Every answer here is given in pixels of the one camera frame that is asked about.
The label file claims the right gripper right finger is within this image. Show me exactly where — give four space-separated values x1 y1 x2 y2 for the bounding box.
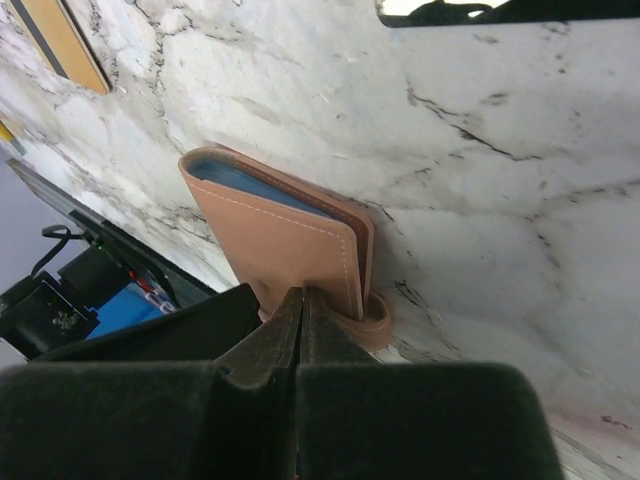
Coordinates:
295 288 563 479

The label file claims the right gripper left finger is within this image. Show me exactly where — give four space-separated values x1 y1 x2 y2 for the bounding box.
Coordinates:
1 288 303 479

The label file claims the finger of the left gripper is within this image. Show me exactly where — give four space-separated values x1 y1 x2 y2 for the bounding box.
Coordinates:
36 284 261 362

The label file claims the pink leather card holder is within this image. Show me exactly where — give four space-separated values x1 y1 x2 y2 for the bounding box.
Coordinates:
178 146 393 351

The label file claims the gold credit card stack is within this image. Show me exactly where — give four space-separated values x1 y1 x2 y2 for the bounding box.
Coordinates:
8 0 110 95

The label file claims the black VIP card stack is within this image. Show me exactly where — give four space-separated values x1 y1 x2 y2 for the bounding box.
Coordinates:
376 0 639 28

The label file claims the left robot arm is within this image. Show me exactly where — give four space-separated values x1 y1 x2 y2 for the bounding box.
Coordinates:
1 225 260 362

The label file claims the blue plastic bin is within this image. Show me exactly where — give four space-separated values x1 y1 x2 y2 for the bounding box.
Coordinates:
86 283 164 340

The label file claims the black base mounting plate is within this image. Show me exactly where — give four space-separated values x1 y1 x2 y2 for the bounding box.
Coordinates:
8 158 217 308

